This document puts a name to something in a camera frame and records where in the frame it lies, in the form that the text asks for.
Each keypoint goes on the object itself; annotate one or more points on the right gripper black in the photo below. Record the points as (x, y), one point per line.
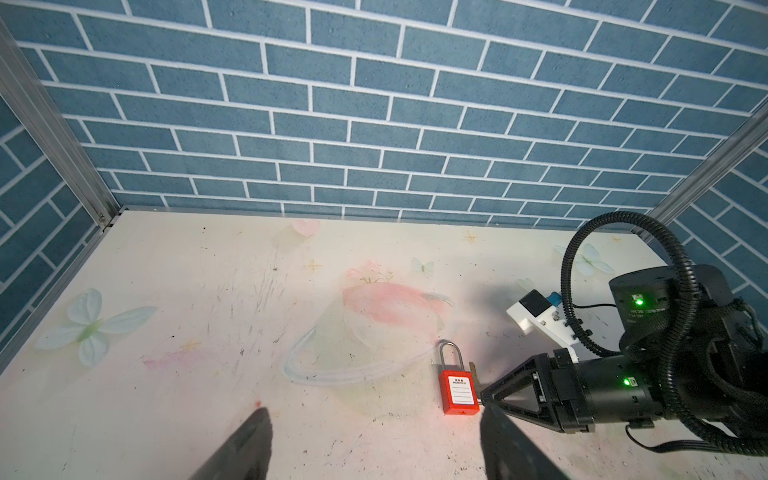
(547, 382)

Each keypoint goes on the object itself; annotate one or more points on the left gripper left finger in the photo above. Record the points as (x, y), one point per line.
(245, 454)

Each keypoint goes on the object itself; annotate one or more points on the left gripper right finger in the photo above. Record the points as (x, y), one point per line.
(509, 454)

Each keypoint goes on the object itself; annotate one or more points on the red padlock with key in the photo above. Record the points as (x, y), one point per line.
(457, 389)

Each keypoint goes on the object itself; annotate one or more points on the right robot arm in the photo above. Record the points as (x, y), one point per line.
(690, 351)

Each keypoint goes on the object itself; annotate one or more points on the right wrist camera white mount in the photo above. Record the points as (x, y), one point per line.
(534, 311)

